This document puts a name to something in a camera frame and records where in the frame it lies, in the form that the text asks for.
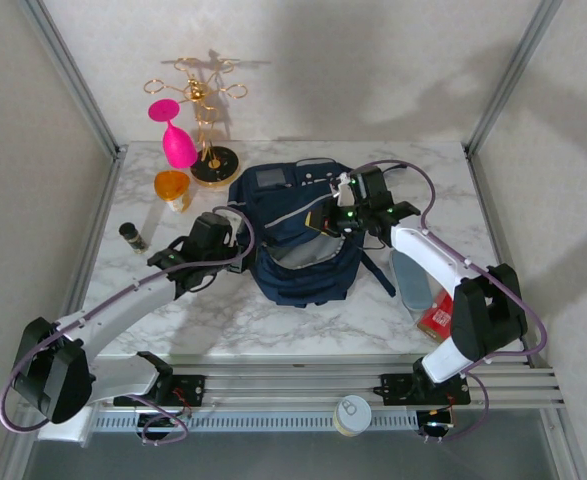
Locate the slanted aluminium frame post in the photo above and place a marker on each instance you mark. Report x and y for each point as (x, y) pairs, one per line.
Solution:
(72, 75)
(511, 75)

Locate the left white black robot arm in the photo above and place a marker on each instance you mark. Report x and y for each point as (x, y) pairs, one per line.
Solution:
(118, 310)

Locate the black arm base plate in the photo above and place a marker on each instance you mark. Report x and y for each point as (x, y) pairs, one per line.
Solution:
(398, 390)
(188, 390)

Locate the small dark bottle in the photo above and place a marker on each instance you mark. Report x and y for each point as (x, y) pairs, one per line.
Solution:
(134, 237)

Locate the aluminium table side rail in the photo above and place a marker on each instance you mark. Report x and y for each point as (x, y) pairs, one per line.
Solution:
(101, 210)
(480, 180)

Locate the orange plastic cup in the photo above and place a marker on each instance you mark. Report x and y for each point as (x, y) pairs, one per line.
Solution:
(172, 185)

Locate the red box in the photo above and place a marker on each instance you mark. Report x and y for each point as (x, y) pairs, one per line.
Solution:
(435, 322)

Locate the pink wine glass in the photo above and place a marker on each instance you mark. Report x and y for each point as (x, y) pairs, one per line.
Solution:
(178, 145)

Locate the tin can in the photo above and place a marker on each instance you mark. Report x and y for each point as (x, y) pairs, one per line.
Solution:
(353, 412)

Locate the aluminium frame cross rail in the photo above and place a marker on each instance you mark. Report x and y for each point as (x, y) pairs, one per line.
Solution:
(293, 387)

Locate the white foam pad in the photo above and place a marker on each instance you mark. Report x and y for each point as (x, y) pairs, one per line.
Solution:
(73, 435)

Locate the grey-blue pencil case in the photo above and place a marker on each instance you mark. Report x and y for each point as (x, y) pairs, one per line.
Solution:
(410, 285)

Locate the navy blue student backpack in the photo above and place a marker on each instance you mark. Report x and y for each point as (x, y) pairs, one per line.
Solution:
(298, 285)

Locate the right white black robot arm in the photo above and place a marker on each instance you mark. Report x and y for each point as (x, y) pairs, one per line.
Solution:
(423, 250)

